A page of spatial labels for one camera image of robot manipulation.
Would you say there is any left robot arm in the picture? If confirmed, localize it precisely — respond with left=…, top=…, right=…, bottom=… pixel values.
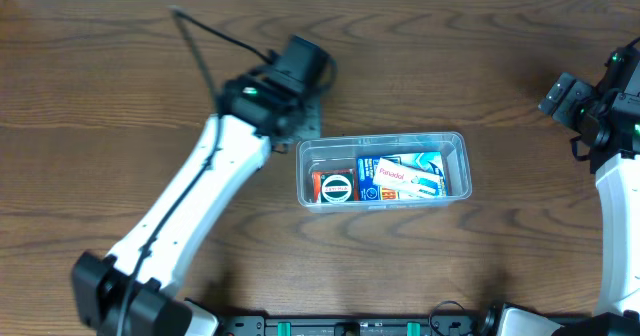
left=71, top=71, right=333, bottom=335

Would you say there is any red Panadol box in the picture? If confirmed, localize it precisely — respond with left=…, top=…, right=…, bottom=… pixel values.
left=310, top=168, right=359, bottom=203

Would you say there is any white Panadol box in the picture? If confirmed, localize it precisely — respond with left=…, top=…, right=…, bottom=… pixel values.
left=373, top=159, right=446, bottom=198

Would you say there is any blue Kool Fever box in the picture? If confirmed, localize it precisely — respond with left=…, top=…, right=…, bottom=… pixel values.
left=357, top=152, right=448, bottom=201

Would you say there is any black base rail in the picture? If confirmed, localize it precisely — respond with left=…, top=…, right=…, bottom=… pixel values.
left=184, top=298, right=640, bottom=336

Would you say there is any clear plastic container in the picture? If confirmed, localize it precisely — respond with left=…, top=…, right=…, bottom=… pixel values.
left=297, top=131, right=472, bottom=213

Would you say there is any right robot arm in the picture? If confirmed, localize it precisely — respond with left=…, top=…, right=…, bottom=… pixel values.
left=538, top=39, right=639, bottom=315

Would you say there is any green Zam-Buk box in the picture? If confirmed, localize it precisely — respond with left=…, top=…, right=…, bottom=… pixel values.
left=318, top=169, right=357, bottom=205

